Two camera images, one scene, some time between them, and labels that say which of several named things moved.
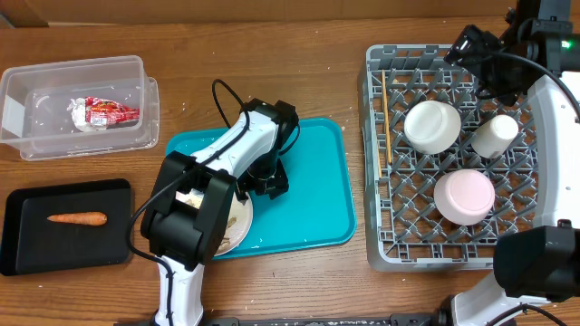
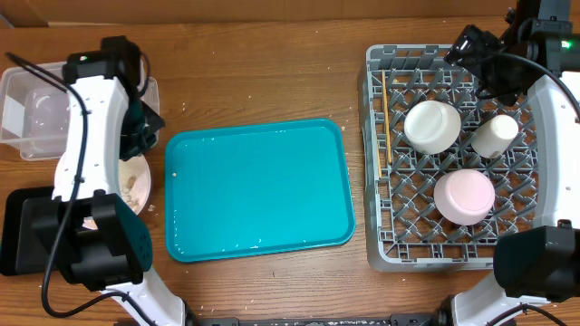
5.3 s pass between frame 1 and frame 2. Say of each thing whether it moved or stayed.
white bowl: stayed
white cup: stayed
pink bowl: stayed
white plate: moved
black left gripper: moved
